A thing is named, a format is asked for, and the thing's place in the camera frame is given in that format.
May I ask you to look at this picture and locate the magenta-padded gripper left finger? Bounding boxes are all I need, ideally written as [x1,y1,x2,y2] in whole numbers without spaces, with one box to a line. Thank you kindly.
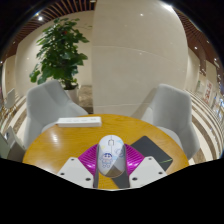
[56,144,100,189]

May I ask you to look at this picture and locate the large green potted plant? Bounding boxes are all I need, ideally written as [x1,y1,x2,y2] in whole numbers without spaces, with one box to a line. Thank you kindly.
[29,17,90,104]

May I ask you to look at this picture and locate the small white chair wooden legs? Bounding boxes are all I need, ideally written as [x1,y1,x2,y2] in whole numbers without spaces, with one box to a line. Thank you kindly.
[3,88,17,114]

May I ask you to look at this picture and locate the grey upholstered armchair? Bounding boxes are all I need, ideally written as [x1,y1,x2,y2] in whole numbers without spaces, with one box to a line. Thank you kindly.
[131,83,201,160]
[23,79,89,151]

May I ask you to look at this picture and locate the white cartoon-print computer mouse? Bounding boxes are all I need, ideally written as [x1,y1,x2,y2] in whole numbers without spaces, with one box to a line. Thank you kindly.
[96,134,127,179]

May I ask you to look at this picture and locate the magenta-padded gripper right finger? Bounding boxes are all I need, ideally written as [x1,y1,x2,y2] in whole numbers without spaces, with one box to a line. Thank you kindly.
[123,143,168,189]

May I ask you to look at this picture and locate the black mouse pad green lines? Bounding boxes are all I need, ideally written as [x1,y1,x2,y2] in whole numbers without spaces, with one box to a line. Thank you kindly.
[111,135,174,189]

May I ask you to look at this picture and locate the white power strip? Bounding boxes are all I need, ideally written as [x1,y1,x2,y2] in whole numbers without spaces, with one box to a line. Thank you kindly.
[55,116,103,128]

